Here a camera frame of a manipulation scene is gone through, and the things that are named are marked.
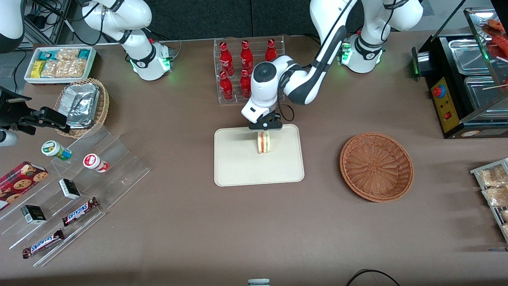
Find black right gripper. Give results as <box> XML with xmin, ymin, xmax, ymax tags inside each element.
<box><xmin>0</xmin><ymin>87</ymin><xmax>71</xmax><ymax>135</ymax></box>

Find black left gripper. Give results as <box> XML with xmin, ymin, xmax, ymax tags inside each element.
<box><xmin>249</xmin><ymin>112</ymin><xmax>283</xmax><ymax>131</ymax></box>

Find triangle sandwich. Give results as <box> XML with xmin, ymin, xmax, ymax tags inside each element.
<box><xmin>257</xmin><ymin>131</ymin><xmax>271</xmax><ymax>155</ymax></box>

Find grey snack tray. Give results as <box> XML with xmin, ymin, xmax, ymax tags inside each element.
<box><xmin>24</xmin><ymin>46</ymin><xmax>97</xmax><ymax>85</ymax></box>

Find cream plastic tray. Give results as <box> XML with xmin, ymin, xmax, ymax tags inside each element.
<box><xmin>214</xmin><ymin>124</ymin><xmax>305</xmax><ymax>187</ymax></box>

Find small tan wicker basket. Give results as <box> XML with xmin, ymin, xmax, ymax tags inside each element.
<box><xmin>54</xmin><ymin>78</ymin><xmax>110</xmax><ymax>139</ymax></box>

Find large brown wicker basket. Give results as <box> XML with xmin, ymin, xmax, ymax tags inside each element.
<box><xmin>340</xmin><ymin>133</ymin><xmax>414</xmax><ymax>202</ymax></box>

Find tray of packaged snacks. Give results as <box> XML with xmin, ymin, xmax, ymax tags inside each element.
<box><xmin>470</xmin><ymin>158</ymin><xmax>508</xmax><ymax>243</ymax></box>

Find green lid white cup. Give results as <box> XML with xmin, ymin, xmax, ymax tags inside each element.
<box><xmin>41</xmin><ymin>140</ymin><xmax>73</xmax><ymax>161</ymax></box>

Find silver foil pack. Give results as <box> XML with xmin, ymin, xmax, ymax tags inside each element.
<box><xmin>65</xmin><ymin>97</ymin><xmax>96</xmax><ymax>129</ymax></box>
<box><xmin>62</xmin><ymin>83</ymin><xmax>100</xmax><ymax>104</ymax></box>

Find red cola bottle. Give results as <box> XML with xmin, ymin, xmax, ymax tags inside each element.
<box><xmin>219</xmin><ymin>41</ymin><xmax>235</xmax><ymax>76</ymax></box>
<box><xmin>265</xmin><ymin>38</ymin><xmax>278</xmax><ymax>62</ymax></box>
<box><xmin>219</xmin><ymin>71</ymin><xmax>234</xmax><ymax>101</ymax></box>
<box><xmin>240</xmin><ymin>70</ymin><xmax>252</xmax><ymax>99</ymax></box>
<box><xmin>241</xmin><ymin>40</ymin><xmax>254</xmax><ymax>72</ymax></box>

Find red lid white cup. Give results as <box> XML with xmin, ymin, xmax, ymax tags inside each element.
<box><xmin>83</xmin><ymin>153</ymin><xmax>110</xmax><ymax>173</ymax></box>

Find red cookie box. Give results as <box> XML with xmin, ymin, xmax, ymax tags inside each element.
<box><xmin>0</xmin><ymin>161</ymin><xmax>49</xmax><ymax>211</ymax></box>

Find small black box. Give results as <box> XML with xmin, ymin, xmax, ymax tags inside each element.
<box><xmin>58</xmin><ymin>178</ymin><xmax>81</xmax><ymax>200</ymax></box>
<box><xmin>21</xmin><ymin>205</ymin><xmax>47</xmax><ymax>225</ymax></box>

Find clear acrylic bottle rack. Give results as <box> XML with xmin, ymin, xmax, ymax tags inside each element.
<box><xmin>214</xmin><ymin>36</ymin><xmax>285</xmax><ymax>105</ymax></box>

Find clear acrylic stepped display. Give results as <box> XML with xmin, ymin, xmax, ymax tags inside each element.
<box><xmin>0</xmin><ymin>126</ymin><xmax>150</xmax><ymax>267</ymax></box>

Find snickers chocolate bar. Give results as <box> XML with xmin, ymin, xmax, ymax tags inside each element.
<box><xmin>22</xmin><ymin>229</ymin><xmax>65</xmax><ymax>259</ymax></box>
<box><xmin>62</xmin><ymin>197</ymin><xmax>99</xmax><ymax>227</ymax></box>

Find black food warmer yellow panel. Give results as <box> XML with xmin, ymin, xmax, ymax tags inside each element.
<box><xmin>412</xmin><ymin>7</ymin><xmax>508</xmax><ymax>139</ymax></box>

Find steel warmer pan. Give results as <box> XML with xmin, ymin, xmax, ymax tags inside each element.
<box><xmin>448</xmin><ymin>38</ymin><xmax>493</xmax><ymax>75</ymax></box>
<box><xmin>463</xmin><ymin>75</ymin><xmax>508</xmax><ymax>112</ymax></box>

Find glass warmer cover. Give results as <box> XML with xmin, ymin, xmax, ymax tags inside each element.
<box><xmin>460</xmin><ymin>8</ymin><xmax>508</xmax><ymax>124</ymax></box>

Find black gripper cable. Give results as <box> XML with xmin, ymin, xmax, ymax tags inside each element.
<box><xmin>277</xmin><ymin>101</ymin><xmax>295</xmax><ymax>122</ymax></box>

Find black background cables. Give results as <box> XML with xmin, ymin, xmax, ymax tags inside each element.
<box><xmin>24</xmin><ymin>0</ymin><xmax>104</xmax><ymax>46</ymax></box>

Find aluminium frame strut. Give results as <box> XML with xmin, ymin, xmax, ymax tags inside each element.
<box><xmin>40</xmin><ymin>0</ymin><xmax>74</xmax><ymax>45</ymax></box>

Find black looped cable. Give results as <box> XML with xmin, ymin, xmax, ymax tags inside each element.
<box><xmin>345</xmin><ymin>269</ymin><xmax>401</xmax><ymax>286</ymax></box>

